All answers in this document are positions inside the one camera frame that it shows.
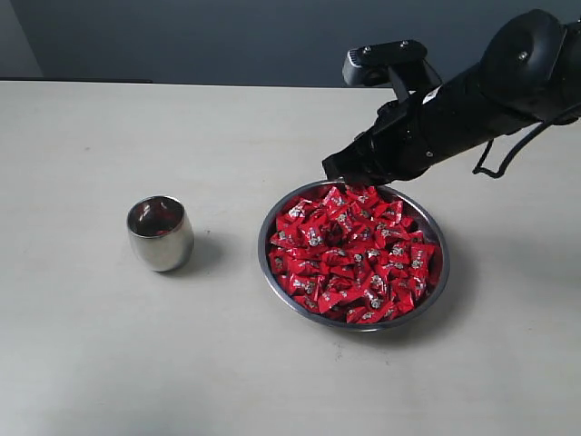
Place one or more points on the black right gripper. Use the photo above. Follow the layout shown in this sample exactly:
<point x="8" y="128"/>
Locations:
<point x="406" y="139"/>

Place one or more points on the pile of red candies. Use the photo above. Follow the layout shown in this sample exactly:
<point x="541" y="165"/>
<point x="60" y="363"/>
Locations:
<point x="349" y="259"/>

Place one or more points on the metal bowl of red candies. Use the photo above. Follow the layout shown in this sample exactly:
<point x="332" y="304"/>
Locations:
<point x="281" y="290"/>

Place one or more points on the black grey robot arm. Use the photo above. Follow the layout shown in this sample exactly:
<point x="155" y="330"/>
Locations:
<point x="527" y="78"/>

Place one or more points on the stainless steel cup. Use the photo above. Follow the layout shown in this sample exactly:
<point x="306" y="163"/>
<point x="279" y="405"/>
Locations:
<point x="167" y="252"/>

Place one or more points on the red candy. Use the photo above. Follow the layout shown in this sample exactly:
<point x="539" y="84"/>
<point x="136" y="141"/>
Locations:
<point x="356" y="186"/>

